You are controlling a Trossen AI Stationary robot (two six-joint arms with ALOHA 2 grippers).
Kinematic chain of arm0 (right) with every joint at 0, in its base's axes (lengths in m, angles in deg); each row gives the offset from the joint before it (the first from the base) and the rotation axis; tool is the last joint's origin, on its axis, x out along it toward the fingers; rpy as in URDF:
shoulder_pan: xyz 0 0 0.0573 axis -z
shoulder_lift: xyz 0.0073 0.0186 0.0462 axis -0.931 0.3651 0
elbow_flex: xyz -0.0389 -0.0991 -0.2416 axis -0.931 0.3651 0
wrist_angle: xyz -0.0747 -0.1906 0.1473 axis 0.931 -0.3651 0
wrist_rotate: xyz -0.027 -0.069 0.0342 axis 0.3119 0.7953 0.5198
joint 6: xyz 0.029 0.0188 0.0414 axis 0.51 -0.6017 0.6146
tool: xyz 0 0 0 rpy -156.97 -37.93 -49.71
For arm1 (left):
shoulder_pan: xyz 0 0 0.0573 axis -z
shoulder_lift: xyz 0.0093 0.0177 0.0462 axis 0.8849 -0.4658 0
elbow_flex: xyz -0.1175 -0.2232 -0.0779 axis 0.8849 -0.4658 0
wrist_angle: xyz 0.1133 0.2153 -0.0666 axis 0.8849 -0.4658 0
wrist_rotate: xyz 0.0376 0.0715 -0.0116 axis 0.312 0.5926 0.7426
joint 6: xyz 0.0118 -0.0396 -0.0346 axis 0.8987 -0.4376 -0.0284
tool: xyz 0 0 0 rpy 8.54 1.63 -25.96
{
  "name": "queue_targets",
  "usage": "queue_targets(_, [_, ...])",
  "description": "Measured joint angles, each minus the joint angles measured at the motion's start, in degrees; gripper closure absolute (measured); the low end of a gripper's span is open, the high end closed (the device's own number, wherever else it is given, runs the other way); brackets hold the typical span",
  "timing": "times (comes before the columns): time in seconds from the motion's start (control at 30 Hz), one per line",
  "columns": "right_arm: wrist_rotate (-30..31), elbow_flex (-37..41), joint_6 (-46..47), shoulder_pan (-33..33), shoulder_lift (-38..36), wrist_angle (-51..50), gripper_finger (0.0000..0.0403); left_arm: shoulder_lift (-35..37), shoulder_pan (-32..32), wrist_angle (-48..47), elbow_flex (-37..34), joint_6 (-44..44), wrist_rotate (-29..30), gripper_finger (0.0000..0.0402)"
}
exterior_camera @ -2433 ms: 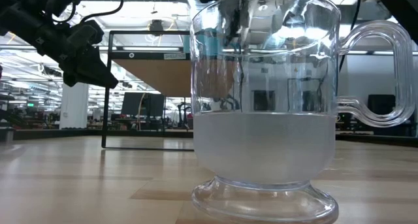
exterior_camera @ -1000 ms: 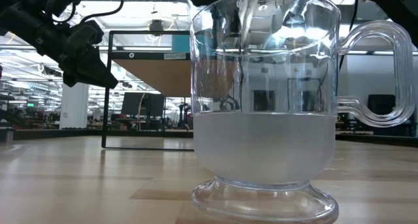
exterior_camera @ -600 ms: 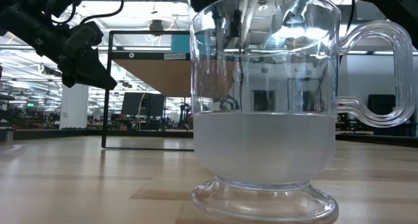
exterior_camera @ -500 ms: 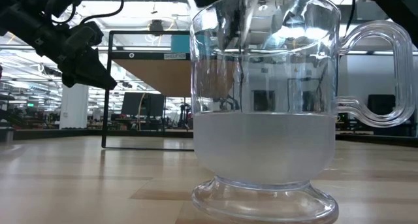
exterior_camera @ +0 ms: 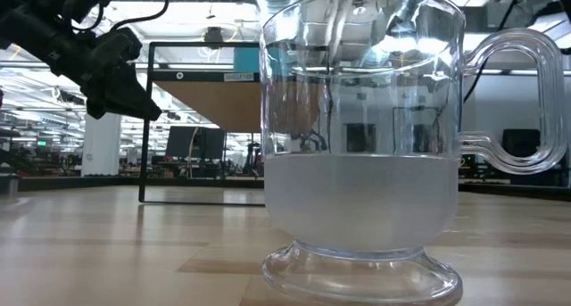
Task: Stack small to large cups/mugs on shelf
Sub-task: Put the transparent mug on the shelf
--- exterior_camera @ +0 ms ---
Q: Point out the left gripper short-looking finger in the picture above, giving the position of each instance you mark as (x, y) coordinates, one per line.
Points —
(96, 105)

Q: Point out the left gripper long finger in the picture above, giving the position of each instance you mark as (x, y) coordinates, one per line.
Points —
(134, 101)

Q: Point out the teal plastic mug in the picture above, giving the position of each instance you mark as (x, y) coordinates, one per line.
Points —
(246, 60)

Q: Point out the clear glass footed mug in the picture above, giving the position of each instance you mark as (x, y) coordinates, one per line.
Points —
(361, 199)

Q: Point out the background black robot arm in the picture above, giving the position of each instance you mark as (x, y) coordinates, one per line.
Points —
(252, 159)

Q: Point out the white shelf label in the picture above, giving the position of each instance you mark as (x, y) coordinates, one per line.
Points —
(238, 76)

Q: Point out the white building pillar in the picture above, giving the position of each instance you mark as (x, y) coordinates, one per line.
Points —
(101, 145)

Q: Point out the dark background monitor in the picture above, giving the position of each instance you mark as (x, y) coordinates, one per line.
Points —
(212, 143)
(180, 142)

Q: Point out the large black screen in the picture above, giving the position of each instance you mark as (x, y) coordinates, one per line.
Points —
(519, 143)

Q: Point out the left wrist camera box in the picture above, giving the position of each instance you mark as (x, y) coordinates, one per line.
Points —
(118, 47)

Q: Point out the black frame wooden shelf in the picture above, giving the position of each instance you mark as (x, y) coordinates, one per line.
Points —
(209, 101)

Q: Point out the ceiling-hung black camera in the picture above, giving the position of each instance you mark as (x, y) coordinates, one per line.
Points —
(213, 34)

